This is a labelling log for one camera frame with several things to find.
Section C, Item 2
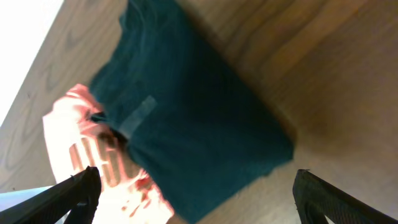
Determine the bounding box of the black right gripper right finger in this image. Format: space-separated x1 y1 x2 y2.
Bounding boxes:
292 169 397 224

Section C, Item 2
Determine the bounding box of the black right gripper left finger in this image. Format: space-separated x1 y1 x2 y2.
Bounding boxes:
1 166 101 224

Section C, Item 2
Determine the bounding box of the pink printed t-shirt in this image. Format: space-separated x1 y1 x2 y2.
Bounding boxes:
43 84 174 223

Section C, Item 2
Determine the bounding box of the dark teal garment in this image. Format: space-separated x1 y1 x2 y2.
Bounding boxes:
89 0 294 223

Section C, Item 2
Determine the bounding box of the clear plastic storage bin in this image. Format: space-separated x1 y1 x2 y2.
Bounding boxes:
1 186 68 224

